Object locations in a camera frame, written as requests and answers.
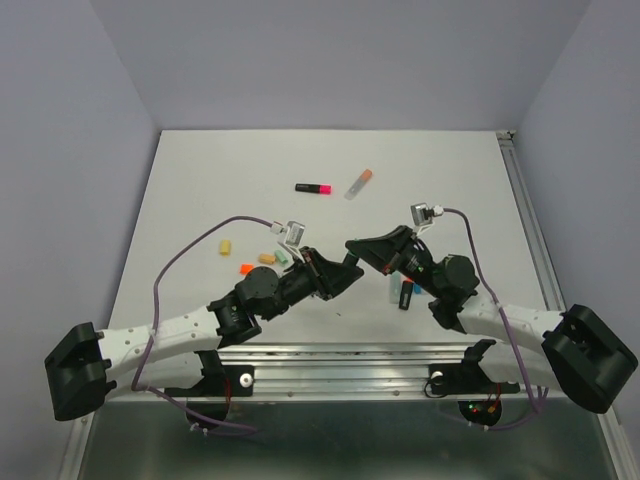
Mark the orange black highlighter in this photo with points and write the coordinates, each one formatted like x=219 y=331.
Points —
x=405 y=295

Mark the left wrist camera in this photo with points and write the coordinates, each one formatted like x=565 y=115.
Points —
x=289 y=235

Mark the pink black highlighter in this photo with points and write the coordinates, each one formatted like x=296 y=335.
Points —
x=321 y=189

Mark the orange pen cap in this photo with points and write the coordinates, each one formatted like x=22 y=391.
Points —
x=246 y=268

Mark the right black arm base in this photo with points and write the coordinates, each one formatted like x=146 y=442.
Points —
x=467 y=378

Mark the aluminium front rail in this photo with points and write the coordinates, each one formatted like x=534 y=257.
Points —
x=322 y=372

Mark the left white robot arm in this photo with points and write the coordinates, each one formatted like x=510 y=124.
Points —
x=88 y=364

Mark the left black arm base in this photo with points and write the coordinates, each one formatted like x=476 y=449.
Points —
x=211 y=397

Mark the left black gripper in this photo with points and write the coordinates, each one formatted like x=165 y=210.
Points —
x=326 y=277

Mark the green black highlighter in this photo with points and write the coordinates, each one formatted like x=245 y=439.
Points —
x=350 y=260

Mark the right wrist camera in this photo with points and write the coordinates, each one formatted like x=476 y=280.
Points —
x=424 y=216

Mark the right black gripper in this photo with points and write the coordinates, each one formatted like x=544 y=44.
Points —
x=388 y=250

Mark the tan pen cap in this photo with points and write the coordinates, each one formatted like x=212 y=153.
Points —
x=268 y=259

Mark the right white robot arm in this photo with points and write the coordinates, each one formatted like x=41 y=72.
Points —
x=570 y=351

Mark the mint pen cap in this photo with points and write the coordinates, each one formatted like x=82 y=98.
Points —
x=281 y=257

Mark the yellow pen cap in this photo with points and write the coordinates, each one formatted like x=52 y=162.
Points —
x=225 y=247

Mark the mint cap translucent highlighter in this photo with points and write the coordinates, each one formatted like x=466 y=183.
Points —
x=395 y=287

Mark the aluminium rail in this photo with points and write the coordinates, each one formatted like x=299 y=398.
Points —
x=542 y=262
x=322 y=372

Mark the peach cap translucent highlighter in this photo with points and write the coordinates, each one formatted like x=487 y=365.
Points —
x=358 y=184

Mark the aluminium right rail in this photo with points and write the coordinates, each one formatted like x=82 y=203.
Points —
x=542 y=262

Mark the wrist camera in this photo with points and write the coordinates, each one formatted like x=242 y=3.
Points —
x=424 y=216
x=289 y=235

